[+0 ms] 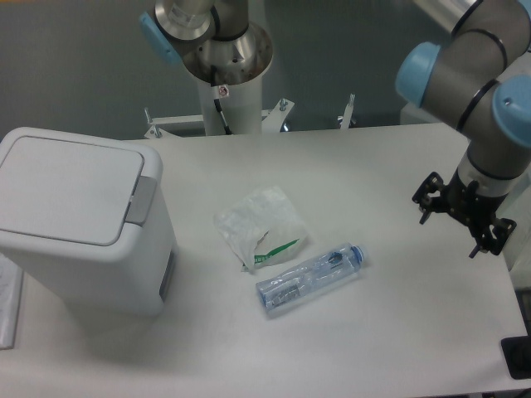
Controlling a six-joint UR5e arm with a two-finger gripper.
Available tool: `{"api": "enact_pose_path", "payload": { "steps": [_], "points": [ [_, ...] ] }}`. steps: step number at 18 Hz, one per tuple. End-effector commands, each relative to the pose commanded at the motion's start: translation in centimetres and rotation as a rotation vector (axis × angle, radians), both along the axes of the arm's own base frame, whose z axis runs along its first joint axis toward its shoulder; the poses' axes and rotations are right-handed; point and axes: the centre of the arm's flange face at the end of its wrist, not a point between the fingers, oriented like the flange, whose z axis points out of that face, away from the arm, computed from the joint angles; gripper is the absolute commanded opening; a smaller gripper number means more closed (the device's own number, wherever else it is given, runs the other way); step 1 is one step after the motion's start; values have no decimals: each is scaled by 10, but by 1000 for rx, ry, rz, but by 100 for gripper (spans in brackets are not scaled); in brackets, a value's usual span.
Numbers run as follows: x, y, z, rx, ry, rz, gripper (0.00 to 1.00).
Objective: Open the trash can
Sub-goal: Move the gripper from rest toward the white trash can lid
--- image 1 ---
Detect white plastic trash can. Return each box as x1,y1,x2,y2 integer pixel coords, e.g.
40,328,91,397
1,127,177,316

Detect white metal base frame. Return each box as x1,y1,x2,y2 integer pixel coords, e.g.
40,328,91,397
143,93,357,139

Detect white trash can lid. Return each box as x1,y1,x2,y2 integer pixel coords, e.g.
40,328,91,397
1,136,144,246

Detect clear plastic water bottle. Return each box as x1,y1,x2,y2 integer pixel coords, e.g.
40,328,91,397
256,242,369,318

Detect black cable on pedestal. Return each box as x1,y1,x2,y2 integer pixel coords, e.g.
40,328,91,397
210,66,231,135

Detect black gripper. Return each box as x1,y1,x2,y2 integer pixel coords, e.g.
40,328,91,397
412,171,517,258

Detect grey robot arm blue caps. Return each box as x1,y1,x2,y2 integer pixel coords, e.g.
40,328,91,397
395,0,530,255

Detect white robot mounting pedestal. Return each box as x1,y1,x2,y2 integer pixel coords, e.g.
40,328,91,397
197,76,262,136

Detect white tray at left edge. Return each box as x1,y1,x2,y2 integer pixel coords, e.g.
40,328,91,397
1,255,23,350

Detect crumpled clear plastic bag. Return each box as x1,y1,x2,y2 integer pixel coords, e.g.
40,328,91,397
213,186,308,273

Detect black device at table edge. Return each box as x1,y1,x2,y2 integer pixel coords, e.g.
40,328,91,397
500,336,530,380

